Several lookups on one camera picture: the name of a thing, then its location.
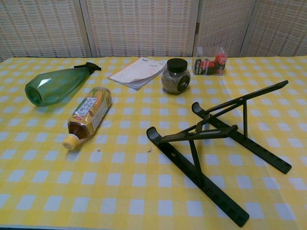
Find black folding laptop stand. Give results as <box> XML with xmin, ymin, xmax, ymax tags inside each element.
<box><xmin>146</xmin><ymin>80</ymin><xmax>293</xmax><ymax>228</ymax></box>

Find white paper booklet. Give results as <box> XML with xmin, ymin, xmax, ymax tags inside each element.
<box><xmin>107</xmin><ymin>57</ymin><xmax>168</xmax><ymax>91</ymax></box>

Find green plastic spray bottle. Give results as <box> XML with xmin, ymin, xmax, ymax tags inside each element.
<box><xmin>24</xmin><ymin>62</ymin><xmax>102</xmax><ymax>107</ymax></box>

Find yellow white checkered tablecloth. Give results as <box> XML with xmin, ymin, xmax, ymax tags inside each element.
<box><xmin>0</xmin><ymin>56</ymin><xmax>307</xmax><ymax>230</ymax></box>

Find woven folding screen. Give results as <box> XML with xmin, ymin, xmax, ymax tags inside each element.
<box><xmin>0</xmin><ymin>0</ymin><xmax>307</xmax><ymax>62</ymax></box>

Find glass spice jar black lid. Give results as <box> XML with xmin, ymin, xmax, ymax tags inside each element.
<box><xmin>161</xmin><ymin>58</ymin><xmax>191</xmax><ymax>94</ymax></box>

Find tea bottle with yellow cap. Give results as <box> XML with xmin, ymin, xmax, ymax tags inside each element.
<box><xmin>62</xmin><ymin>87</ymin><xmax>113</xmax><ymax>151</ymax></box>

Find clear box with red items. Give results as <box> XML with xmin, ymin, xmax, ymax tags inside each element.
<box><xmin>193</xmin><ymin>46</ymin><xmax>228</xmax><ymax>77</ymax></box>

